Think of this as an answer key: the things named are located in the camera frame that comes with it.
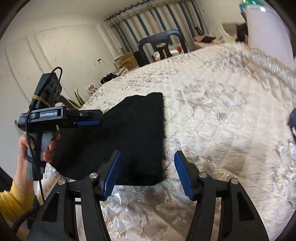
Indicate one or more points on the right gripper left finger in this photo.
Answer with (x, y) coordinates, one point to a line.
(74, 207)

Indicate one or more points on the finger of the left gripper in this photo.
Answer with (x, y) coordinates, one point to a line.
(87, 123)

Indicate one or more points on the black pants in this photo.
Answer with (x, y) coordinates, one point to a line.
(135, 127)

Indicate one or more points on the yellow sleeve left forearm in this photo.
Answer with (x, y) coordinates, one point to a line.
(14, 203)

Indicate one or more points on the red white carton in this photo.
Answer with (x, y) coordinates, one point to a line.
(91, 89)

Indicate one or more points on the white low tv cabinet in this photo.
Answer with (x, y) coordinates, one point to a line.
(121, 71)

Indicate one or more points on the cardboard boxes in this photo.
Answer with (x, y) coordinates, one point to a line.
(127, 60)

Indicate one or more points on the striped window curtain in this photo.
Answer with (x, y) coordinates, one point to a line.
(146, 18)

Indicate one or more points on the dark chair at far side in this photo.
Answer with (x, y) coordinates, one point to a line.
(160, 42)

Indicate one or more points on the white quilted floral bedspread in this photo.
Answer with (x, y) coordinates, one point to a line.
(226, 108)

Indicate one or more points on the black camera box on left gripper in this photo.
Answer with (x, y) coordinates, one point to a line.
(47, 92)

